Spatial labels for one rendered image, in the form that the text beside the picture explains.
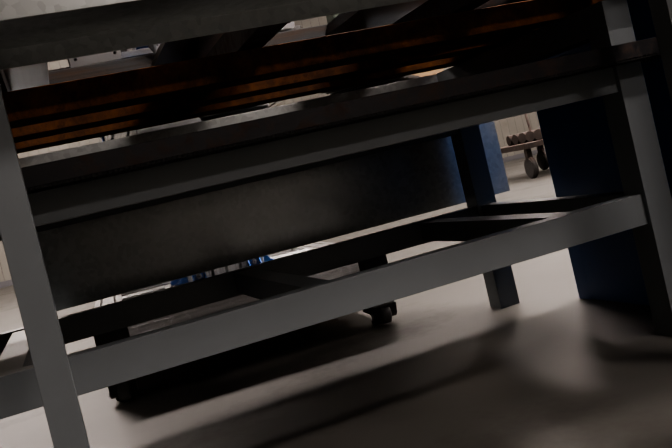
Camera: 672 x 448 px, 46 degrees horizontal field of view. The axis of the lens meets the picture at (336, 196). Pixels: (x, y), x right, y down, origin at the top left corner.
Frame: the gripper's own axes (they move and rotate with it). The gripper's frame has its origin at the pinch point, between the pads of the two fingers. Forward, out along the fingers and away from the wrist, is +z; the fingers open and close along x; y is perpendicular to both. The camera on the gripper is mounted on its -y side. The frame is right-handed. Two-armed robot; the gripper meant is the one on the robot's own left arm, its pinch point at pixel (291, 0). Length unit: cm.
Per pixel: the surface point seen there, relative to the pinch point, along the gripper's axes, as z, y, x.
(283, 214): 46, 2, -41
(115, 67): 2.6, 36.9, -27.3
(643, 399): 86, -23, 57
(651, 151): 49, -53, 36
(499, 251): 60, -16, 35
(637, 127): 44, -51, 36
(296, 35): 2.5, -8.5, -27.4
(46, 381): 56, 63, 58
